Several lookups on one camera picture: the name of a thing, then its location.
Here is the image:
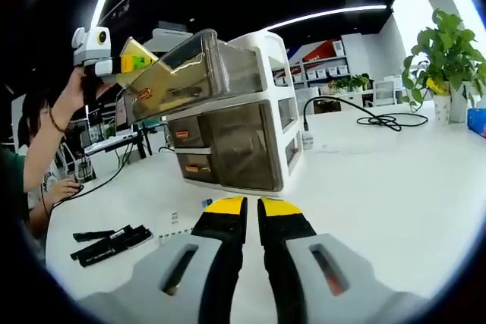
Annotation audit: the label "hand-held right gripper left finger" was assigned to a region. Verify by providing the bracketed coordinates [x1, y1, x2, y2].
[77, 196, 249, 324]

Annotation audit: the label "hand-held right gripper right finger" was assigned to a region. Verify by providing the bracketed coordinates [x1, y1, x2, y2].
[257, 196, 424, 324]

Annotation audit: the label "black marker pen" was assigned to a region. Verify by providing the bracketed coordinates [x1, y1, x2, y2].
[70, 226, 142, 261]
[77, 228, 154, 269]

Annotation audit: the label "smoky wide organizer drawer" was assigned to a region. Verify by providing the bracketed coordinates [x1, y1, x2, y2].
[122, 29, 264, 124]

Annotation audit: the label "thin black pen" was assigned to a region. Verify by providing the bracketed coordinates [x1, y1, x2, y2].
[72, 229, 117, 242]

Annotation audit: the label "small green desk plants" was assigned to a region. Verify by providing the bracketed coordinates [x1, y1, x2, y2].
[333, 74, 371, 93]

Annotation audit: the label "person's left hand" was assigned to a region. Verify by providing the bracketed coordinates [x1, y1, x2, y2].
[52, 67, 100, 122]

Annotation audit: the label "clear label packet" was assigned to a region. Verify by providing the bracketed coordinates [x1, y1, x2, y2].
[157, 197, 216, 241]

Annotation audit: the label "ceiling air conditioner unit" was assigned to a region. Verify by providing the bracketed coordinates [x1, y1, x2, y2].
[151, 24, 194, 48]

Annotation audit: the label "person's dark green shirt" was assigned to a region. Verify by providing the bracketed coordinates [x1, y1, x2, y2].
[0, 147, 30, 222]

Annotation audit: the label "white drawer organizer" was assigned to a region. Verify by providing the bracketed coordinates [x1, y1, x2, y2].
[166, 31, 305, 193]

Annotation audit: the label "white office chair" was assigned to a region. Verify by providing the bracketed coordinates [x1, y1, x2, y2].
[373, 76, 404, 107]

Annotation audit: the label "shelf with white bins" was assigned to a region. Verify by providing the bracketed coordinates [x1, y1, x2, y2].
[288, 54, 350, 83]

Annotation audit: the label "blue tissue pack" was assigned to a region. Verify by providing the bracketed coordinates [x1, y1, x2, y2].
[465, 106, 486, 139]

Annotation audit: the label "large potted green plant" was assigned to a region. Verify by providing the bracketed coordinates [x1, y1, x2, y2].
[401, 8, 486, 124]

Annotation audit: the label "beaded wrist bracelet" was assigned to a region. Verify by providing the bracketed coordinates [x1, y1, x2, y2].
[48, 106, 68, 134]

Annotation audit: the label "black desk cable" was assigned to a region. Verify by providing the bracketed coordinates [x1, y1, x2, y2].
[302, 96, 429, 134]

